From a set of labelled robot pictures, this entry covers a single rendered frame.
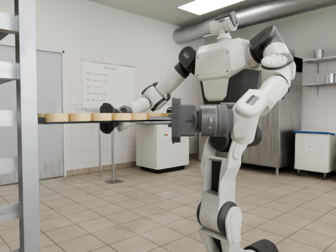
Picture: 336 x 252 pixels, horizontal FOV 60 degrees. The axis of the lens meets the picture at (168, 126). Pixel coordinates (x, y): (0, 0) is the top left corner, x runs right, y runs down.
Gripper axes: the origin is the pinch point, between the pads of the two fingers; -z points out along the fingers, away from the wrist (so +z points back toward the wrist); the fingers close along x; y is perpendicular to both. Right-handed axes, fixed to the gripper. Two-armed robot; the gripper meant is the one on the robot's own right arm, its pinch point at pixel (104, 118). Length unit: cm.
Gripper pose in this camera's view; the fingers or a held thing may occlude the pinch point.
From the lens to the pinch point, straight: 117.6
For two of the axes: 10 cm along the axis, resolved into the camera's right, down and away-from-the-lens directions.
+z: 0.6, -0.4, 10.0
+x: 0.1, -10.0, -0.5
